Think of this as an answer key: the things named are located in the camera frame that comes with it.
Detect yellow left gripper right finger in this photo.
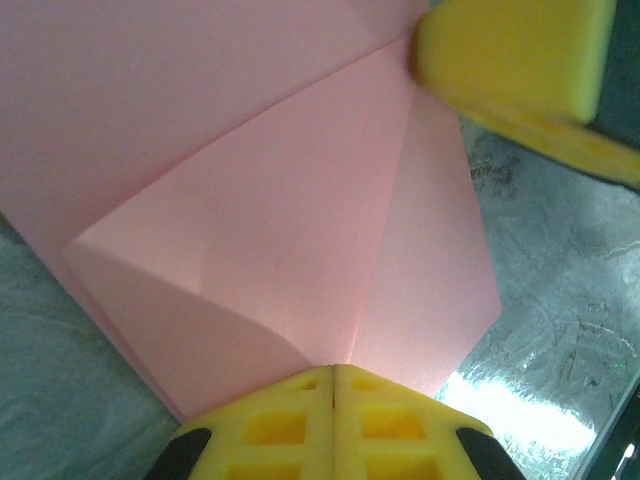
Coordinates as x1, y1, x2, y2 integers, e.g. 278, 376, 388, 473
333, 364, 521, 480

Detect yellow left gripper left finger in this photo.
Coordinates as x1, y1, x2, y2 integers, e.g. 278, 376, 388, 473
159, 364, 335, 480

